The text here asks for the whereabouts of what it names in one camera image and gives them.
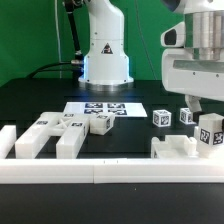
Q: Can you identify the white marker sheet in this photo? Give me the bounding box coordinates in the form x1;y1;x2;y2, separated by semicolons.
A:
64;102;147;117

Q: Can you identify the black camera stand pole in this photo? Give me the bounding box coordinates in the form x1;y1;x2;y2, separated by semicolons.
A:
63;0;83;60

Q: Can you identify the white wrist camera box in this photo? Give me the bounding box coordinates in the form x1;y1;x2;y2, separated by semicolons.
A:
160;22;186;48

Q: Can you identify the white U-shaped fence frame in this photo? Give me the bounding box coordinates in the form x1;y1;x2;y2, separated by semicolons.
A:
0;125;224;184

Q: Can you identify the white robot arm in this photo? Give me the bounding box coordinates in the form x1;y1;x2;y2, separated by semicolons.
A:
79;0;224;131

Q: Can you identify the white chair back frame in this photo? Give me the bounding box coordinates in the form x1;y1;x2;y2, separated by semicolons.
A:
15;112;89;159

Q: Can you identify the black cable on table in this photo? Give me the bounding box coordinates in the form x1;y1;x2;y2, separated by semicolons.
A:
26;61;84;80

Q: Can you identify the white chair seat plate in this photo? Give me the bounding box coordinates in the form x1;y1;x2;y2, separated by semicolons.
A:
151;135;198;159

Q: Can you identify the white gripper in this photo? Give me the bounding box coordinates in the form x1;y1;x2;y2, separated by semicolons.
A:
162;49;224;131

